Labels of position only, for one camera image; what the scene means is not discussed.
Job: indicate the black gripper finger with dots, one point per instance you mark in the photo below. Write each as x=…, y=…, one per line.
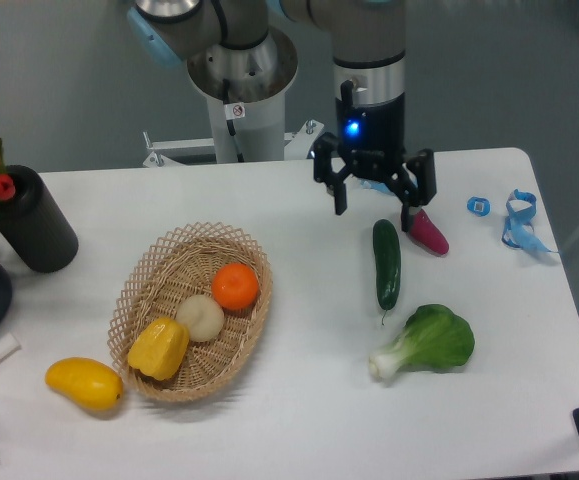
x=412, y=178
x=323, y=149

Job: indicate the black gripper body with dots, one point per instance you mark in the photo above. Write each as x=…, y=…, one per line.
x=370, y=137

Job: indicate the yellow bell pepper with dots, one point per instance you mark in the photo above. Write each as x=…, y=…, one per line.
x=159, y=350

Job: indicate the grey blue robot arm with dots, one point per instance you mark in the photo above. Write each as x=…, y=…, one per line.
x=367, y=38

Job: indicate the purple sweet potato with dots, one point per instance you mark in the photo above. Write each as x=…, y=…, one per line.
x=425, y=234

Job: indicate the dark green cucumber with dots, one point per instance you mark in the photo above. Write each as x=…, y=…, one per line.
x=388, y=263

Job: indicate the small blue tag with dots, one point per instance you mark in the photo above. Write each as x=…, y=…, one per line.
x=478, y=206

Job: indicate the blue tangled ribbon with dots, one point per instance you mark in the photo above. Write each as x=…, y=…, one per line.
x=518, y=230

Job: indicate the green bok choy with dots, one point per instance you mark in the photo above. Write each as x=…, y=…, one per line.
x=433, y=337

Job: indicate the orange tangerine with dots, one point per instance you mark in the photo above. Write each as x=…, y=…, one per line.
x=235, y=286

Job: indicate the white round onion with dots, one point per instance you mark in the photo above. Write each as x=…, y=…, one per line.
x=202, y=316

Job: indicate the black cylindrical vase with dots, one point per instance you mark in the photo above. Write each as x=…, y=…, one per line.
x=34, y=225

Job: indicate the yellow mango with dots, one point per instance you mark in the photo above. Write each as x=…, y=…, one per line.
x=88, y=383

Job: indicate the white metal base bracket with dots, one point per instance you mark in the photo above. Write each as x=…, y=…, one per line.
x=297, y=146

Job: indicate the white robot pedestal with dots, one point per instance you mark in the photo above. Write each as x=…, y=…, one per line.
x=245, y=96

